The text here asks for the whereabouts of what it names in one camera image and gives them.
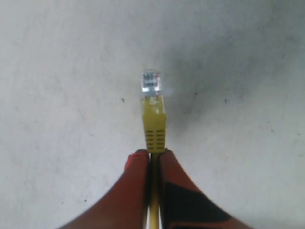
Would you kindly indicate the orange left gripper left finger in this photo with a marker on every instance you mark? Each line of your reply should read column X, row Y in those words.
column 124, row 206

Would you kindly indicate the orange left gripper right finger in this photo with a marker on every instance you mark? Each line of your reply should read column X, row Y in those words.
column 184, row 205

